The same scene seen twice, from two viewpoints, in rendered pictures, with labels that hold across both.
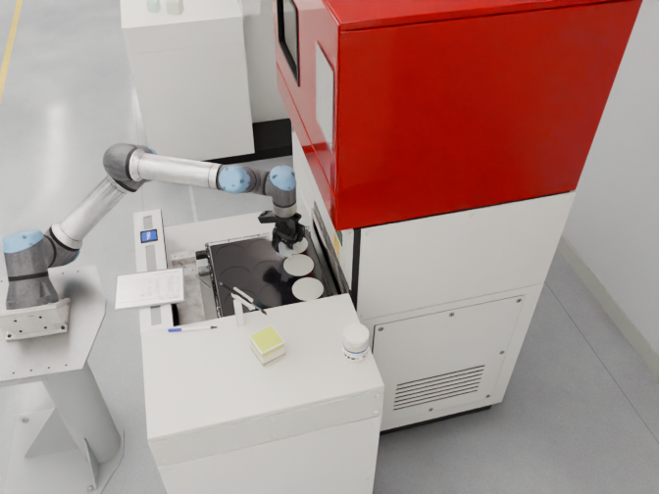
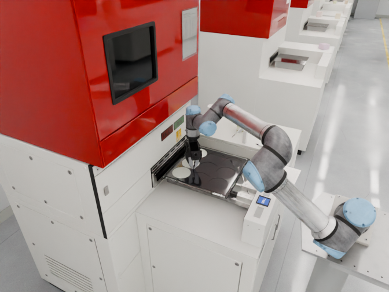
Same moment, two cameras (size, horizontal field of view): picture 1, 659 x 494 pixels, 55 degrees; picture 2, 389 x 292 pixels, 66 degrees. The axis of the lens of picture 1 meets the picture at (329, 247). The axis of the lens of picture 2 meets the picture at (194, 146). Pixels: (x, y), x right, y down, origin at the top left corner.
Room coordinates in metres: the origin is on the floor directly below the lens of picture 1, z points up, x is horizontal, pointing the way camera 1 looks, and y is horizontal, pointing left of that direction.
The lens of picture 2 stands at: (2.51, 1.04, 1.89)
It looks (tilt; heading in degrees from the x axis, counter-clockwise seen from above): 32 degrees down; 221
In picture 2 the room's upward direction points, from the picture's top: 1 degrees clockwise
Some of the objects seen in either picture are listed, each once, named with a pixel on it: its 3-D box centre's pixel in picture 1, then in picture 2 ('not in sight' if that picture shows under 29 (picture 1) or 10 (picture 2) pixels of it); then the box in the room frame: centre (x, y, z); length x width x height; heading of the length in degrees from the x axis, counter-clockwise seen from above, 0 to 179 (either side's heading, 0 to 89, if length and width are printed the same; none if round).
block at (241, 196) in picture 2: (182, 258); (245, 197); (1.50, 0.49, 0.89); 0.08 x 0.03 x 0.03; 105
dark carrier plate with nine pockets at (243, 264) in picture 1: (268, 271); (207, 167); (1.44, 0.20, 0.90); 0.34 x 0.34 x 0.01; 15
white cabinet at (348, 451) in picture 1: (252, 383); (224, 226); (1.33, 0.28, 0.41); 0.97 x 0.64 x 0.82; 15
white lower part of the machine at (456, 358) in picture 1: (398, 296); (116, 219); (1.77, -0.29, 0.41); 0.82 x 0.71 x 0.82; 15
